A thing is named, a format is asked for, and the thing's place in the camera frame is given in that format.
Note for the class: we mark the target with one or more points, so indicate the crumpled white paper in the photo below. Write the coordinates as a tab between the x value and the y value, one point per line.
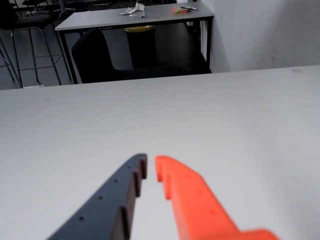
133	9

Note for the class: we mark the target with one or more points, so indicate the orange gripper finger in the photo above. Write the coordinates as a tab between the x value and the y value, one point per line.
200	207

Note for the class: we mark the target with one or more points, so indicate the black office chair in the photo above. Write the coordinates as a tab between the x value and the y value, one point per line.
95	55

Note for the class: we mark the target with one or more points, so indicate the pink and green paper pieces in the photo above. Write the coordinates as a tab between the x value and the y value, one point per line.
178	10

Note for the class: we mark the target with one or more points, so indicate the grey table with black frame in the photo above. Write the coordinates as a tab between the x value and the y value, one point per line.
160	16

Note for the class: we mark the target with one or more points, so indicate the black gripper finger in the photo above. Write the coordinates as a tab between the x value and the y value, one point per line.
105	205

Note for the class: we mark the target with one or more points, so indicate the black bin with yellow liner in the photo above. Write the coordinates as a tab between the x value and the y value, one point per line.
141	47

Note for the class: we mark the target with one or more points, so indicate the metal frame bar stool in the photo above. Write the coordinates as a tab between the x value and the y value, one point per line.
37	58

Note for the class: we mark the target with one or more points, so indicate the black pen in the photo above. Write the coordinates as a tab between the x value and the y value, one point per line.
188	8

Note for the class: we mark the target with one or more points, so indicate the black chair with dark seat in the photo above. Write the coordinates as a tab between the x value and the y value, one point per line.
27	18

